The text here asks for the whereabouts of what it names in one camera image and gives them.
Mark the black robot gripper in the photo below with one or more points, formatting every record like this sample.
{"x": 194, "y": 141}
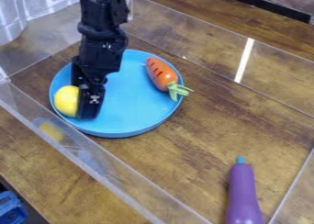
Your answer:
{"x": 101, "y": 53}

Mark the yellow toy lemon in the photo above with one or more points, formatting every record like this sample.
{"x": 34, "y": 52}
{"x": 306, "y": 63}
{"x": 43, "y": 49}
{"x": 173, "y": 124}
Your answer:
{"x": 66, "y": 100}

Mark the blue round tray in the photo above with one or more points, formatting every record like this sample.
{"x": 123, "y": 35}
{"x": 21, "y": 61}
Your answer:
{"x": 135, "y": 106}

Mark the orange toy carrot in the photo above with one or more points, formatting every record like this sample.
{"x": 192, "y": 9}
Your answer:
{"x": 165, "y": 78}

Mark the white sheer curtain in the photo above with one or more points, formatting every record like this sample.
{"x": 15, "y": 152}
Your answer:
{"x": 18, "y": 12}

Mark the blue plastic object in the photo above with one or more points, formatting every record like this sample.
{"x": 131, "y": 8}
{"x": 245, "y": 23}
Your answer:
{"x": 12, "y": 211}

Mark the purple toy eggplant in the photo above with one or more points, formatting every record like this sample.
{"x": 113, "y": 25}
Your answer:
{"x": 244, "y": 210}

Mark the black bar in background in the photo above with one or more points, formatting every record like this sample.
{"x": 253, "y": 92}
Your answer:
{"x": 281, "y": 10}

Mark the clear acrylic enclosure wall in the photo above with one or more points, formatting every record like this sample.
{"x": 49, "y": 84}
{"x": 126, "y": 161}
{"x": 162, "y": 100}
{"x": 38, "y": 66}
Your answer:
{"x": 248, "y": 63}

